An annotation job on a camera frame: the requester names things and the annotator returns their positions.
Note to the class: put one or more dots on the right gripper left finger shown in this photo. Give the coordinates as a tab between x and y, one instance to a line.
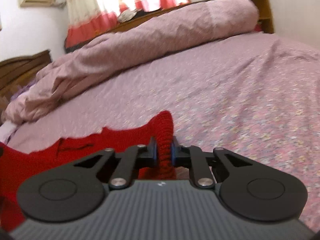
74	190

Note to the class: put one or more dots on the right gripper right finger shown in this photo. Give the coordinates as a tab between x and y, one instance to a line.
245	187

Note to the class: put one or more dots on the red knit cardigan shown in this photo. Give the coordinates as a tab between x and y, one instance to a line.
16	166

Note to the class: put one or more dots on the purple white pillow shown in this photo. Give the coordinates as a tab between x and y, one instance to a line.
8	128

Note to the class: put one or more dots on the pink floral bed sheet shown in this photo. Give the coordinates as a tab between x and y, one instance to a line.
254	94

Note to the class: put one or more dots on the brown wooden headboard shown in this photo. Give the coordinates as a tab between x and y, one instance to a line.
17	72

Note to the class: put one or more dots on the pink crumpled duvet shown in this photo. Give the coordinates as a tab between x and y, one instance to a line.
72	74

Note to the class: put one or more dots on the red white curtain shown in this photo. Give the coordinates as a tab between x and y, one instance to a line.
90	18

